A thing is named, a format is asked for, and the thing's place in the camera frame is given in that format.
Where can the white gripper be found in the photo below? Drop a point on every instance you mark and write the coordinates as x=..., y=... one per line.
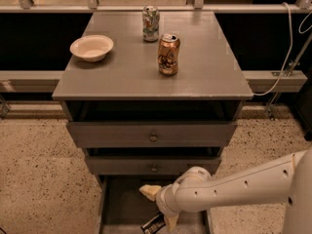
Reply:
x=162, y=200

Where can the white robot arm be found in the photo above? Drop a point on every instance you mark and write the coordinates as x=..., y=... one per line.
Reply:
x=285, y=180

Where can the round middle drawer knob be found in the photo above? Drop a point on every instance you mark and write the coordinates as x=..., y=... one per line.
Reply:
x=154, y=169

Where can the round drawer knob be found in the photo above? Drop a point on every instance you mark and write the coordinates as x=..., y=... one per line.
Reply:
x=154, y=169
x=153, y=137

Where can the grey open bottom drawer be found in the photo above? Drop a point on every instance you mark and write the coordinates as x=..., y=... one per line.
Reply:
x=123, y=209

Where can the round top drawer knob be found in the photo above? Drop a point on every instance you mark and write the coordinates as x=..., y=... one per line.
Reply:
x=153, y=137

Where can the grey middle drawer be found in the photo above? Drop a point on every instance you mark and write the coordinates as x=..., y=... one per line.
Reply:
x=141, y=166

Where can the grey wooden drawer cabinet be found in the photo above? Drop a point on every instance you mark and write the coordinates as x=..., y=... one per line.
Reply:
x=127, y=87

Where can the grey top drawer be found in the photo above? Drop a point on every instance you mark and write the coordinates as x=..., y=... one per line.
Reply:
x=136, y=134

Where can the orange soda can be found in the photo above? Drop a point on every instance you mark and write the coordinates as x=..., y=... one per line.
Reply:
x=168, y=54

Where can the white bowl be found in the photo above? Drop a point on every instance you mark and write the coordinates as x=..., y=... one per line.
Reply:
x=91, y=48

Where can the green white soda can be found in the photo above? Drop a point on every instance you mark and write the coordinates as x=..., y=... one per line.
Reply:
x=150, y=20

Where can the metal stand leg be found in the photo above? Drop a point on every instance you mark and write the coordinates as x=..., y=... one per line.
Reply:
x=269, y=109

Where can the metal railing frame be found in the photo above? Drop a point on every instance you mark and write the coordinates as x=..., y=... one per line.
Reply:
x=261, y=82

